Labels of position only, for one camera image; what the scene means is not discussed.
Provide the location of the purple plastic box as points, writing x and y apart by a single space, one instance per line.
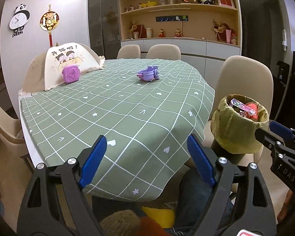
70 73

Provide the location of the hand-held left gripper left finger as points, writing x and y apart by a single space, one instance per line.
93 162

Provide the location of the yellow shelf toy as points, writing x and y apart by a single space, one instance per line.
148 4

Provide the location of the brown knit cloth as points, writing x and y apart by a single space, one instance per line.
120 223

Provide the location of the panda plush toy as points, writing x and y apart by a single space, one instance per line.
205 0

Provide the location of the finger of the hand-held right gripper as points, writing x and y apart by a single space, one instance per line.
265 137
280 129

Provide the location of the person's jeans leg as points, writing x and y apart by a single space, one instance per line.
194 201

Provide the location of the purple plastic toy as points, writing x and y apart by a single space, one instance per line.
148 73

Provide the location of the small brown figurine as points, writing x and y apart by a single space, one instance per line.
178 33

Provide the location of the wooden wall shelf unit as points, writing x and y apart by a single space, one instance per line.
199 27

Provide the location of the small red figurine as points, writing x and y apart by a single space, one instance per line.
161 33

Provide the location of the black power strip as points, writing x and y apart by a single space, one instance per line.
166 19

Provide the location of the dark glass cabinet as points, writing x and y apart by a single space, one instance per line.
103 17

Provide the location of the orange red cloth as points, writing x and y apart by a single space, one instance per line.
150 228

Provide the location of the red gold hanging ornament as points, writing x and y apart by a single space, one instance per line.
48 21

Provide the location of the white lidded cup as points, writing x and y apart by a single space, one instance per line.
149 33

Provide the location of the beige dining chair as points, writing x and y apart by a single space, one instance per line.
129 52
245 78
163 52
5 125

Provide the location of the black waste bin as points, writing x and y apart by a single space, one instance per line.
226 153

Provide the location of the white sideboard cabinet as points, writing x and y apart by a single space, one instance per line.
194 48

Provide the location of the pink snack wrapper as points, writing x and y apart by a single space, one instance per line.
238 104

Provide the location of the red paper cup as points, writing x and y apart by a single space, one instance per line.
252 108

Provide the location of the green checked tablecloth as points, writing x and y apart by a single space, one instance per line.
118 108

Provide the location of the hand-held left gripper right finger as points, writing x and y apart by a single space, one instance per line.
201 162

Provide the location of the doll figurine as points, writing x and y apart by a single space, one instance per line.
134 29

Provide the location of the person's right hand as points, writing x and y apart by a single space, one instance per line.
286 206

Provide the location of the white wall intercom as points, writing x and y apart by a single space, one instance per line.
284 39

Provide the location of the white dining table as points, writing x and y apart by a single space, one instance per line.
27 132

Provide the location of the yellow plastic object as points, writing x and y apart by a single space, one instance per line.
159 216

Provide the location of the dark appliance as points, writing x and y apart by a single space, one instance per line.
282 73

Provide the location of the red framed picture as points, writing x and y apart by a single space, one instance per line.
225 0

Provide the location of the panda wall clock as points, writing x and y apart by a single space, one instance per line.
19 19

